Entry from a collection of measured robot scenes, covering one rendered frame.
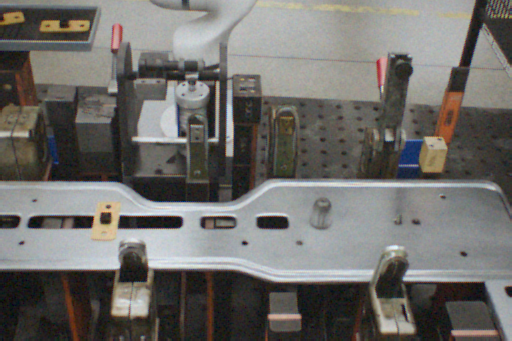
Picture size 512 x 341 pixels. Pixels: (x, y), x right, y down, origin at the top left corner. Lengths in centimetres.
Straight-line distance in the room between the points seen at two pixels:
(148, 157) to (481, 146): 92
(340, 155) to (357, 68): 172
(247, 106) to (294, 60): 226
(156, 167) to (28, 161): 22
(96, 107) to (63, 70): 216
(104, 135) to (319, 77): 221
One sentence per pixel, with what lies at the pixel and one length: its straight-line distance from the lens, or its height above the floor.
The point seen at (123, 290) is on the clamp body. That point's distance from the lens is 98.
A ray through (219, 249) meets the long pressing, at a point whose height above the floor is 100.
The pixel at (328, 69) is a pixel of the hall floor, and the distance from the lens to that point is 341.
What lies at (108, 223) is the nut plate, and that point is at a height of 100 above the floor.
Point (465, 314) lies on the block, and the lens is 109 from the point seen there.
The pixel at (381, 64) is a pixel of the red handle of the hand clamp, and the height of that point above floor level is 114.
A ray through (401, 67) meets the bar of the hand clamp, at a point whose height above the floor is 121.
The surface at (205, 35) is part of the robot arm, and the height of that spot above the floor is 107.
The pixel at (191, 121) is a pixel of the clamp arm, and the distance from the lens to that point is 117.
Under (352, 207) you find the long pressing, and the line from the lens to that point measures 117.
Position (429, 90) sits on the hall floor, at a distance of 337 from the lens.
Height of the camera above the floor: 179
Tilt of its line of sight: 39 degrees down
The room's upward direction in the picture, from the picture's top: 3 degrees clockwise
